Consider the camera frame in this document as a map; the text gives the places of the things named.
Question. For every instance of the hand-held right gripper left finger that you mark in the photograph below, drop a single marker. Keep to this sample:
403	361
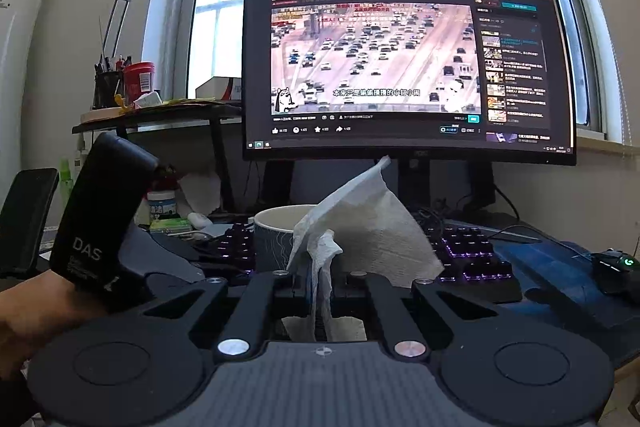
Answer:
250	307

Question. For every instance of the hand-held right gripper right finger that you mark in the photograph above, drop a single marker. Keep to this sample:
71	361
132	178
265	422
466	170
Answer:
395	307

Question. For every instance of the blue wavy-line paper cup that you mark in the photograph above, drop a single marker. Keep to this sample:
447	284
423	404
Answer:
270	232

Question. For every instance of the white paper towel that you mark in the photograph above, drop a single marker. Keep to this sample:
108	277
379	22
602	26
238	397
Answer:
370	227

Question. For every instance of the person's left hand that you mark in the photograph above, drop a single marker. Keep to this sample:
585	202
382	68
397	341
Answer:
45	317

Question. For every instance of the green spray bottle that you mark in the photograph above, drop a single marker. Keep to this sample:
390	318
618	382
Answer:
66	184

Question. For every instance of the white jar blue label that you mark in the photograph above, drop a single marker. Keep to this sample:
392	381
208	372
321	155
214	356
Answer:
162	207

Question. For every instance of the green wipes pack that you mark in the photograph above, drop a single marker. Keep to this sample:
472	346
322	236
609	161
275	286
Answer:
170	225

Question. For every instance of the black office chair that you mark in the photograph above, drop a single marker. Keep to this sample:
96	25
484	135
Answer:
27	217

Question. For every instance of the black backlit mechanical keyboard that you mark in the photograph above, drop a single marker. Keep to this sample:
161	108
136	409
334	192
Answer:
470	257

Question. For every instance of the crumpled white tissue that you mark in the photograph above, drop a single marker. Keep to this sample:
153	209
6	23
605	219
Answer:
200	192

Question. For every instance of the black desk shelf riser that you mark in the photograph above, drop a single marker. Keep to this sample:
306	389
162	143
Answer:
165	114

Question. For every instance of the black pen holder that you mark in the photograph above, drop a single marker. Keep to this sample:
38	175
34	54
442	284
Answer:
107	87

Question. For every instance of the red cup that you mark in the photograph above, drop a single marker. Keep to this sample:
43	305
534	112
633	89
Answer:
139	82

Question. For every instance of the yellow-green papers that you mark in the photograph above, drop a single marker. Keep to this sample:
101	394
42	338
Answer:
200	102

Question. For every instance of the blue desk mat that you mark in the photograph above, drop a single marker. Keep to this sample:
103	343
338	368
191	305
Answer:
555	287

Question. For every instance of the white cardboard box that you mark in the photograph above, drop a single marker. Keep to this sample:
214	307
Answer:
220	88

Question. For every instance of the white tower appliance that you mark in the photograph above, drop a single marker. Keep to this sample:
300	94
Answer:
22	32

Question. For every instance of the window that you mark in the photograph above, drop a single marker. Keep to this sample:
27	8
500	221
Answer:
220	32

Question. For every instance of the black computer mouse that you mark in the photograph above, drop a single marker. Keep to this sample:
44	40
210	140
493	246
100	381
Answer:
617	269

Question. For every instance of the curved black computer monitor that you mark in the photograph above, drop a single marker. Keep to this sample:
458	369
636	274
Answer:
400	67

